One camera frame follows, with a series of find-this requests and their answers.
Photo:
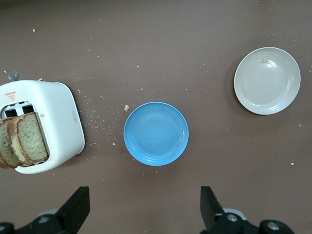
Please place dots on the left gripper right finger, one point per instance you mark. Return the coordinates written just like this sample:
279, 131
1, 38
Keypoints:
209, 209

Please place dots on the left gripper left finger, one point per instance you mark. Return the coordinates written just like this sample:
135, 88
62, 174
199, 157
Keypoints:
78, 207

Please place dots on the brown bread slice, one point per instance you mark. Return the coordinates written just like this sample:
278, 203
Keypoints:
31, 139
5, 146

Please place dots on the blue plate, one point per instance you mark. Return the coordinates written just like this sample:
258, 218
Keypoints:
156, 134

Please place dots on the beige plate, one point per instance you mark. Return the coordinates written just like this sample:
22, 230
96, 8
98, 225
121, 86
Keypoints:
267, 81

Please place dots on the white toaster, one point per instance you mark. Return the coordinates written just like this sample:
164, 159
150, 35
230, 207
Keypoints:
61, 117

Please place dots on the large bread crumb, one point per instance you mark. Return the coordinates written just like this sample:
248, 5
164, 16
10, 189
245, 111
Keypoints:
126, 108

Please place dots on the small bread crumb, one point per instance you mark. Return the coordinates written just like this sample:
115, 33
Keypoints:
265, 59

